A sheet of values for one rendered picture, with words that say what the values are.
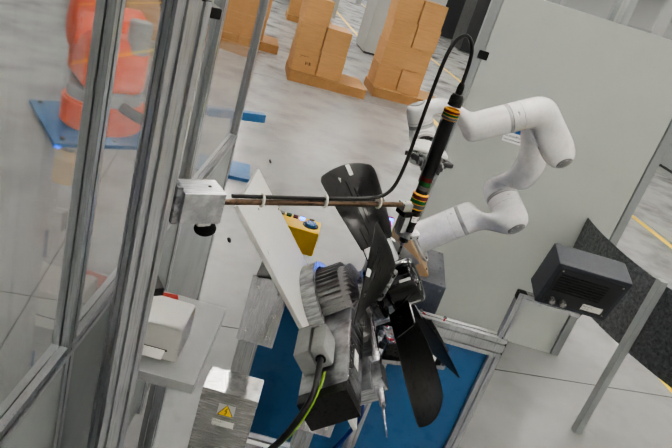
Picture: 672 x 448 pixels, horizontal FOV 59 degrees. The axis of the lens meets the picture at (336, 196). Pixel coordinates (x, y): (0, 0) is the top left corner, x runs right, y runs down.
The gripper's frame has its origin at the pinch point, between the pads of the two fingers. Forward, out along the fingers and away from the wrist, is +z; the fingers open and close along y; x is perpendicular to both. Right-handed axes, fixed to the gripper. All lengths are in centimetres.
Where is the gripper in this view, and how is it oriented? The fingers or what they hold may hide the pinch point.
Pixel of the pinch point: (430, 165)
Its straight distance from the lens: 158.9
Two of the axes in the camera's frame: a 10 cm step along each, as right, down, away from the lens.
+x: 2.8, -8.9, -3.7
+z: -0.6, 3.7, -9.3
